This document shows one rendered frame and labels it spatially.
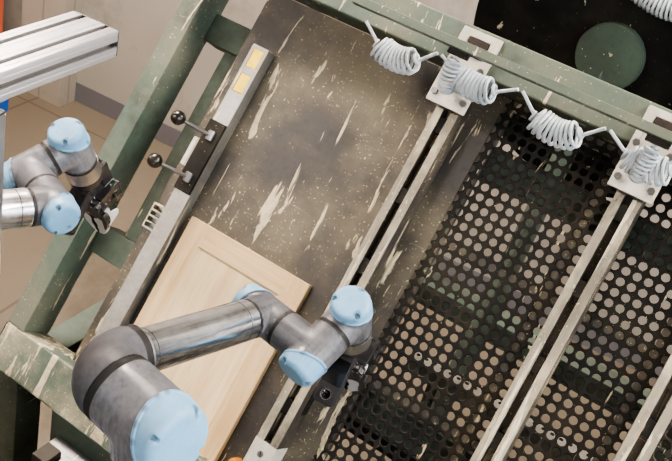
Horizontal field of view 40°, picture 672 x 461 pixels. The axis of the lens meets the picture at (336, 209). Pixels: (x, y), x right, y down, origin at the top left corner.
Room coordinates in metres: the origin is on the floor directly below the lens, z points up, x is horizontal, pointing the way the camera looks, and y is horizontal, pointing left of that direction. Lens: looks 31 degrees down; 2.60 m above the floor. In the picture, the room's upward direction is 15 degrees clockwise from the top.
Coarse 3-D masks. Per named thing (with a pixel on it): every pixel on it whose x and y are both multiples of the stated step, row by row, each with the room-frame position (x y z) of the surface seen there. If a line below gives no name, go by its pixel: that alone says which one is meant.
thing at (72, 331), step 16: (96, 304) 2.11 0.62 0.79; (80, 320) 2.02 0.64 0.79; (64, 336) 1.94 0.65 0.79; (80, 336) 1.95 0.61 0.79; (0, 384) 1.77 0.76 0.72; (16, 384) 1.74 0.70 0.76; (0, 400) 1.77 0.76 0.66; (16, 400) 1.74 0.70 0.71; (32, 400) 1.79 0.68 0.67; (0, 416) 1.76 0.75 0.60; (16, 416) 1.74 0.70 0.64; (32, 416) 1.79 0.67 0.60; (0, 432) 1.76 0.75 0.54; (16, 432) 1.74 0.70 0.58; (32, 432) 1.80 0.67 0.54; (0, 448) 1.76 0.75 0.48; (16, 448) 1.75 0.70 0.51; (32, 448) 1.80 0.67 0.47
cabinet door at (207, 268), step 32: (192, 224) 1.93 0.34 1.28; (192, 256) 1.87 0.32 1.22; (224, 256) 1.86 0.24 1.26; (256, 256) 1.85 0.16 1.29; (160, 288) 1.83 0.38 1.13; (192, 288) 1.82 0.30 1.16; (224, 288) 1.81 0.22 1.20; (288, 288) 1.79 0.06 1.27; (160, 320) 1.78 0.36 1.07; (224, 352) 1.71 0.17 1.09; (256, 352) 1.70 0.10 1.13; (192, 384) 1.67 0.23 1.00; (224, 384) 1.66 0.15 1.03; (256, 384) 1.65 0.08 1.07; (224, 416) 1.61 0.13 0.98
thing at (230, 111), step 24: (240, 72) 2.14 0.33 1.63; (264, 72) 2.17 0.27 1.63; (240, 96) 2.10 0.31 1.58; (216, 120) 2.07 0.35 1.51; (192, 192) 1.96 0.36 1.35; (168, 216) 1.93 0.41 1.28; (168, 240) 1.90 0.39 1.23; (144, 264) 1.86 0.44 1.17; (144, 288) 1.84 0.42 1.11; (120, 312) 1.79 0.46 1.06
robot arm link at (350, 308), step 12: (348, 288) 1.33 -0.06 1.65; (360, 288) 1.33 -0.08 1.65; (336, 300) 1.30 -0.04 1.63; (348, 300) 1.30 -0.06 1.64; (360, 300) 1.31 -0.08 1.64; (336, 312) 1.28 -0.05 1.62; (348, 312) 1.28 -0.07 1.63; (360, 312) 1.28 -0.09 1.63; (372, 312) 1.32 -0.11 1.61; (336, 324) 1.28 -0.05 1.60; (348, 324) 1.28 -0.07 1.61; (360, 324) 1.28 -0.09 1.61; (348, 336) 1.27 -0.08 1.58; (360, 336) 1.31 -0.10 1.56
